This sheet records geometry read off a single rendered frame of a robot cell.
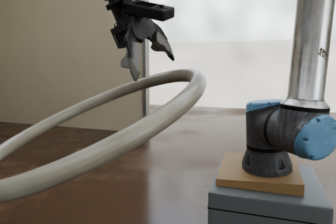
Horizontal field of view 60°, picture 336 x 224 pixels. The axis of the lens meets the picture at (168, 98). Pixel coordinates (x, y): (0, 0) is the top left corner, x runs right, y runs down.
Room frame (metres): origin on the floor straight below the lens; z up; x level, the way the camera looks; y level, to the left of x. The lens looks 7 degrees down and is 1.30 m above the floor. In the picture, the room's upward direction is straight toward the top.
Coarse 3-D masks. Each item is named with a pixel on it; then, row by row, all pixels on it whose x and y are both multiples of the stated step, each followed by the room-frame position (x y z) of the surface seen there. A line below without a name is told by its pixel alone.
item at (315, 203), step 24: (312, 168) 1.22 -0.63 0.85; (216, 192) 0.98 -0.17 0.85; (240, 192) 0.98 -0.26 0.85; (264, 192) 0.98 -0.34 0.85; (312, 192) 0.98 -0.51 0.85; (216, 216) 0.97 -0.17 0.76; (240, 216) 0.95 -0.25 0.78; (264, 216) 0.93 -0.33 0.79; (288, 216) 0.90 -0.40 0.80; (312, 216) 0.88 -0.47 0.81
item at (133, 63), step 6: (132, 42) 0.69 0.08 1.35; (132, 48) 0.69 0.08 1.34; (138, 48) 0.70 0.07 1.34; (126, 54) 0.71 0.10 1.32; (132, 54) 0.69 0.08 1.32; (138, 54) 0.70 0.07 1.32; (126, 60) 0.71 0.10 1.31; (132, 60) 0.68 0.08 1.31; (138, 60) 0.69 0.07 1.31; (126, 66) 0.70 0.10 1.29; (132, 66) 0.68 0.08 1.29; (138, 66) 0.69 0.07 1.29; (132, 72) 0.68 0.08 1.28; (138, 72) 0.69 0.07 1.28
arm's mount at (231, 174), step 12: (228, 156) 1.26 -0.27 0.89; (240, 156) 1.25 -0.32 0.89; (228, 168) 1.12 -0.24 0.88; (240, 168) 1.12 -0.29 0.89; (216, 180) 1.04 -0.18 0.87; (228, 180) 1.02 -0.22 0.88; (240, 180) 1.01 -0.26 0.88; (252, 180) 1.00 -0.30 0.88; (264, 180) 1.00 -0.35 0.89; (276, 180) 0.99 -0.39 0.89; (288, 180) 0.99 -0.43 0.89; (300, 180) 0.98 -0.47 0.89; (276, 192) 0.97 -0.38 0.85; (288, 192) 0.96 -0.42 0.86; (300, 192) 0.95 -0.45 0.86
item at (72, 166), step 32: (96, 96) 0.80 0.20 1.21; (192, 96) 0.45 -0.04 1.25; (32, 128) 0.70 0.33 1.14; (128, 128) 0.37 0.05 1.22; (160, 128) 0.39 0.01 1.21; (0, 160) 0.60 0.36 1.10; (64, 160) 0.34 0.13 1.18; (96, 160) 0.34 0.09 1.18; (0, 192) 0.35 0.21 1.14; (32, 192) 0.34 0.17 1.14
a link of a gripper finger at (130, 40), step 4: (128, 28) 0.70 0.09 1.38; (128, 32) 0.69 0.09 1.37; (132, 32) 0.70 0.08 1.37; (124, 36) 0.70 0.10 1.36; (128, 36) 0.69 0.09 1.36; (132, 36) 0.70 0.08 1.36; (124, 40) 0.69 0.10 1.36; (128, 40) 0.69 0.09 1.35; (132, 40) 0.70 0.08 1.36; (128, 44) 0.68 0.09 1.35; (128, 48) 0.68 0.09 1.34; (128, 52) 0.68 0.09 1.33; (128, 56) 0.69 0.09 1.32
